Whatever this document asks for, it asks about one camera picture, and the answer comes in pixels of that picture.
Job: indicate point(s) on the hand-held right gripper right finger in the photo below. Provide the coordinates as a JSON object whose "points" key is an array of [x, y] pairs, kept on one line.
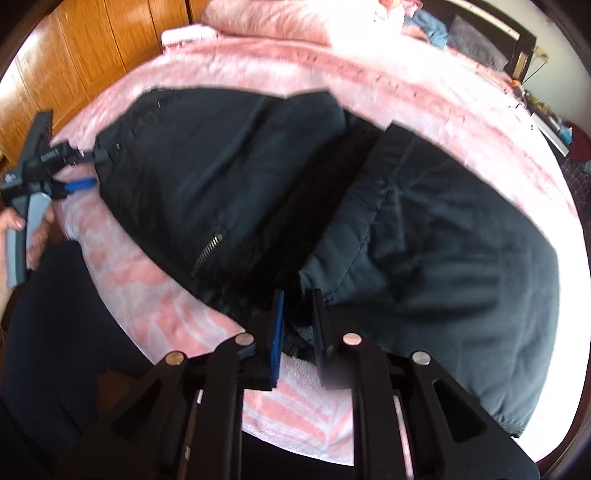
{"points": [[319, 332]]}

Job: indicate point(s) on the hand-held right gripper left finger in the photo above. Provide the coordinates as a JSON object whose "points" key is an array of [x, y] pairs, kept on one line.
{"points": [[277, 341]]}

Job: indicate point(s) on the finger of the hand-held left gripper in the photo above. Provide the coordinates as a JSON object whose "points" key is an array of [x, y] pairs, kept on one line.
{"points": [[94, 154], [81, 187]]}

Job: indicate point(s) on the black padded pants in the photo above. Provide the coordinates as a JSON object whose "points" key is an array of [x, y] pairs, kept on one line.
{"points": [[277, 194]]}

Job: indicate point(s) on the person's left hand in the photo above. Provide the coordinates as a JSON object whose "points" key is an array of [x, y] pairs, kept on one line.
{"points": [[11, 221]]}

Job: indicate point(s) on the wooden wardrobe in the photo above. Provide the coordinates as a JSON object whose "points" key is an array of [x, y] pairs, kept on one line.
{"points": [[78, 64]]}

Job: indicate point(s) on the small folded pink towel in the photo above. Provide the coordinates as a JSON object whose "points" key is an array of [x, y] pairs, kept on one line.
{"points": [[184, 36]]}

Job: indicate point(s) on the person's leg in dark trousers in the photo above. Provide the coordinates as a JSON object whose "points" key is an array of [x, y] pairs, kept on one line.
{"points": [[51, 350]]}

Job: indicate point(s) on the folded pink quilt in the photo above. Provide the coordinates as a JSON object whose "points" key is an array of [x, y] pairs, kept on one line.
{"points": [[277, 16]]}

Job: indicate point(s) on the bed with pink blanket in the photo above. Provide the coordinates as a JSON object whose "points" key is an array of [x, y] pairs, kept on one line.
{"points": [[452, 120]]}

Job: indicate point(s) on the dark nightstand with clutter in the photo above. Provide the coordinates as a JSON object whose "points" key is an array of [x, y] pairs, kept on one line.
{"points": [[551, 127]]}

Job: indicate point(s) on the dark red clothes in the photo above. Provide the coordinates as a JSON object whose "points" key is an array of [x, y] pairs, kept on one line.
{"points": [[581, 147]]}

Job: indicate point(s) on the blue clothes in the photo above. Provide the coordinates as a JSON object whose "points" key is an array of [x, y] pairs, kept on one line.
{"points": [[431, 25]]}

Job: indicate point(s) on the grey pillow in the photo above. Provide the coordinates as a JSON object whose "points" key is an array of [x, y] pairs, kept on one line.
{"points": [[475, 44]]}

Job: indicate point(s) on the dark wooden headboard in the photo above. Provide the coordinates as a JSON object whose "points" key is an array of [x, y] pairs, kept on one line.
{"points": [[512, 37]]}

